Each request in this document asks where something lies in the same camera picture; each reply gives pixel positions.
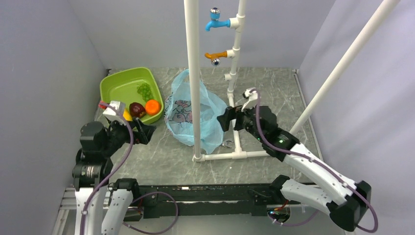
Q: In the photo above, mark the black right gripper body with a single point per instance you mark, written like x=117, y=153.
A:
x=244, y=120

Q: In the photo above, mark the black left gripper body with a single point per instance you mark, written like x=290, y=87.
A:
x=118, y=135

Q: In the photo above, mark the dark red fake apple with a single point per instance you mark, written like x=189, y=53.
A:
x=137, y=110

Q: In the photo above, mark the yellow fake mango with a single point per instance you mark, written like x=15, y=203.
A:
x=127, y=115

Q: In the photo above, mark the orange fake orange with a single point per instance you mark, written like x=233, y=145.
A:
x=152, y=107

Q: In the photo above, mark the green fake grape bunch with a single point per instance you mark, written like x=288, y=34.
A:
x=145, y=91

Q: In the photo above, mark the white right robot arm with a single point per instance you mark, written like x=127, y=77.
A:
x=345, y=201

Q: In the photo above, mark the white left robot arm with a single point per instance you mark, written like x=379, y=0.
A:
x=93, y=169

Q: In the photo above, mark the silver combination wrench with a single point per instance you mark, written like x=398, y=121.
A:
x=228, y=143

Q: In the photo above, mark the lime green plastic basin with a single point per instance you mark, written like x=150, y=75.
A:
x=122, y=86

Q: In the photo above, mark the orange plastic faucet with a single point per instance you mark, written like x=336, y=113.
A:
x=215, y=57

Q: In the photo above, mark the blue plastic faucet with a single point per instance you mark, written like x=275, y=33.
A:
x=214, y=20

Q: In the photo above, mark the white diagonal pole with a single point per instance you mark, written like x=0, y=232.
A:
x=377, y=18

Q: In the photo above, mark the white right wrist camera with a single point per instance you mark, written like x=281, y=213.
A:
x=251, y=96

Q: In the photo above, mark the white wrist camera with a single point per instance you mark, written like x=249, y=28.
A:
x=251, y=96
x=113, y=111

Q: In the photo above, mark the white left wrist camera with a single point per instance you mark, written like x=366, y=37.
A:
x=113, y=111

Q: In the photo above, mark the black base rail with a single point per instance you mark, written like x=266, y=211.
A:
x=213, y=199

